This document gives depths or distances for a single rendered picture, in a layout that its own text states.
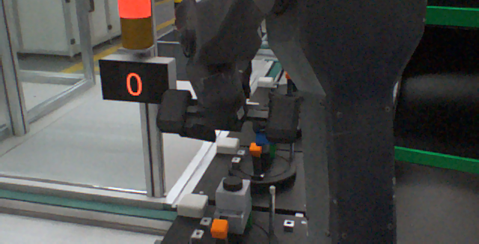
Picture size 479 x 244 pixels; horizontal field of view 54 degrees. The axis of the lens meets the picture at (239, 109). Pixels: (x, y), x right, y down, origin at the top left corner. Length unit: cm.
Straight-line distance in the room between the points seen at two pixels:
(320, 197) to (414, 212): 45
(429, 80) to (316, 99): 45
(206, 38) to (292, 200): 51
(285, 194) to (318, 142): 67
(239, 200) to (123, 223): 31
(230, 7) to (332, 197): 19
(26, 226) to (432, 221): 71
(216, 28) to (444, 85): 36
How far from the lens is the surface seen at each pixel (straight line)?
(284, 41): 24
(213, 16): 44
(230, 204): 70
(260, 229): 79
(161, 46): 271
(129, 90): 81
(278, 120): 60
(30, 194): 104
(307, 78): 24
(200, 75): 51
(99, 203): 97
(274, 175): 94
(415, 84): 68
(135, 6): 77
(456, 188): 71
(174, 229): 83
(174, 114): 63
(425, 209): 70
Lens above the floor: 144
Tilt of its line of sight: 21 degrees down
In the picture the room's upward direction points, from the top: straight up
